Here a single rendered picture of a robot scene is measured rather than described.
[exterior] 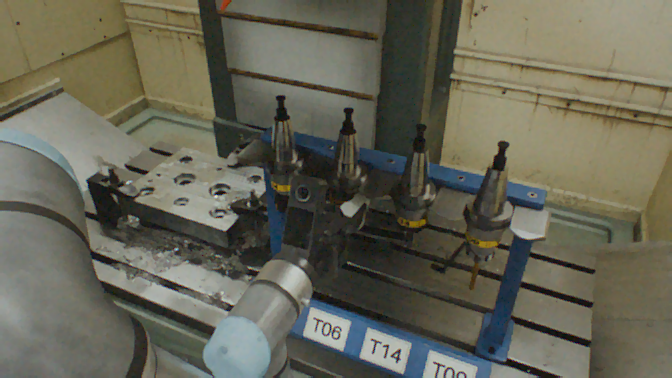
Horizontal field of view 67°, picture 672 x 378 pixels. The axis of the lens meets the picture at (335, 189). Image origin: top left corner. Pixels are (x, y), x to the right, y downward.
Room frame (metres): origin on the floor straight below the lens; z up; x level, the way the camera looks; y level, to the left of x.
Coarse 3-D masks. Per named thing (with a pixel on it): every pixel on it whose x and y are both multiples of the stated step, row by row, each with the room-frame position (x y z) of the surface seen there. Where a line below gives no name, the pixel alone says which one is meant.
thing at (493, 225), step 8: (472, 200) 0.58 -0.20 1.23; (472, 208) 0.56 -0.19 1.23; (512, 208) 0.56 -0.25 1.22; (472, 216) 0.55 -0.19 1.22; (480, 216) 0.55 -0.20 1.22; (488, 216) 0.55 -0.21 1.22; (496, 216) 0.55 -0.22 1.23; (504, 216) 0.55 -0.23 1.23; (472, 224) 0.55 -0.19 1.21; (480, 224) 0.55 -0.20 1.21; (488, 224) 0.54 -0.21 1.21; (496, 224) 0.54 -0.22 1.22; (504, 224) 0.54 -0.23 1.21; (488, 232) 0.54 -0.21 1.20; (496, 232) 0.54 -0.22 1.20
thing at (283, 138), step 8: (288, 120) 0.70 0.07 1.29; (280, 128) 0.69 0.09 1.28; (288, 128) 0.70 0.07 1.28; (272, 136) 0.70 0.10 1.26; (280, 136) 0.69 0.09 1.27; (288, 136) 0.69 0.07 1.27; (272, 144) 0.70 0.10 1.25; (280, 144) 0.69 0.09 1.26; (288, 144) 0.69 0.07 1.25; (296, 144) 0.71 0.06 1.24; (272, 152) 0.70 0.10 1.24; (280, 152) 0.69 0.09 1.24; (288, 152) 0.69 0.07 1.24; (296, 152) 0.70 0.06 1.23; (280, 160) 0.68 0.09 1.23; (288, 160) 0.69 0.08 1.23
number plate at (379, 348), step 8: (368, 328) 0.57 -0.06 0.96; (368, 336) 0.56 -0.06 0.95; (376, 336) 0.56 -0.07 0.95; (384, 336) 0.56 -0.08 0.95; (368, 344) 0.55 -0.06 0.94; (376, 344) 0.55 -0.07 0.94; (384, 344) 0.55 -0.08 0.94; (392, 344) 0.55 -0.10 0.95; (400, 344) 0.54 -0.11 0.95; (408, 344) 0.54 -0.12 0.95; (368, 352) 0.55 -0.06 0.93; (376, 352) 0.54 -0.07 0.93; (384, 352) 0.54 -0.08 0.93; (392, 352) 0.54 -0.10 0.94; (400, 352) 0.53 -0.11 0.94; (408, 352) 0.53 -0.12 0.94; (376, 360) 0.53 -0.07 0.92; (384, 360) 0.53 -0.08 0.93; (392, 360) 0.53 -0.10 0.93; (400, 360) 0.53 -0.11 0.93; (392, 368) 0.52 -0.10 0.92; (400, 368) 0.52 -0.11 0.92
